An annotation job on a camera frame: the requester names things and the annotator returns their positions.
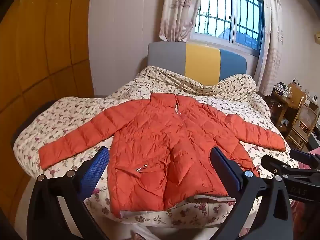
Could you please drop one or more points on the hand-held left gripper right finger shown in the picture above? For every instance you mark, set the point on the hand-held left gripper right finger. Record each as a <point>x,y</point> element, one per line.
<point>230,171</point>

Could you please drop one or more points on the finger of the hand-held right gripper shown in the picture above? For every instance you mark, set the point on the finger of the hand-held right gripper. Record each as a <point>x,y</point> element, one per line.
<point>275,163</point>
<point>303,157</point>

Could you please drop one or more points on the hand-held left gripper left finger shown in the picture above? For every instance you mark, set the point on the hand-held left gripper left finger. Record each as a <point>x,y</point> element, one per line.
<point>96,170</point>

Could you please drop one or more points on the orange down jacket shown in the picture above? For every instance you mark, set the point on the orange down jacket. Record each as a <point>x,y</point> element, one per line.
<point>162,142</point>

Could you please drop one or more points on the red patterned cloth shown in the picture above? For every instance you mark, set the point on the red patterned cloth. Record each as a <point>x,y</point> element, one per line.
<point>307,217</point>

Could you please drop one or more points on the wooden cane chair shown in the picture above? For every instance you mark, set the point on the wooden cane chair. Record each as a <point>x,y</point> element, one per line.
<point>303,120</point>

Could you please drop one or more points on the wooden desk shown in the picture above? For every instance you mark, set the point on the wooden desk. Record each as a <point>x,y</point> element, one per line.
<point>281,105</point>

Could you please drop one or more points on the floral quilt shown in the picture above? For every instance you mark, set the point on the floral quilt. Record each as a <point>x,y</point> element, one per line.
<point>75,115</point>

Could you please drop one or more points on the round tin box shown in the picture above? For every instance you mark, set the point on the round tin box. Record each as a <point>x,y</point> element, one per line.
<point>279,90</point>

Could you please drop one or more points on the grey yellow blue headboard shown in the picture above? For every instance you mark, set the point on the grey yellow blue headboard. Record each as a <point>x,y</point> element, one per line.
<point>202,62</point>

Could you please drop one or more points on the white air conditioner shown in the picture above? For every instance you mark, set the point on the white air conditioner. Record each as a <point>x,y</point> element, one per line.
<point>317,38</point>

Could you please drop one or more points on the patterned beige curtain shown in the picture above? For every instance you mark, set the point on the patterned beige curtain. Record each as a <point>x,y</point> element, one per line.
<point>271,35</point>
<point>178,10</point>

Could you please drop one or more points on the wooden wardrobe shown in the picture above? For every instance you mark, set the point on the wooden wardrobe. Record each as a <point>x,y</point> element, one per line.
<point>45,42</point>

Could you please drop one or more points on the window with metal grille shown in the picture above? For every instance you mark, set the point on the window with metal grille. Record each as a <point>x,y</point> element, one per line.
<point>220,15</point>

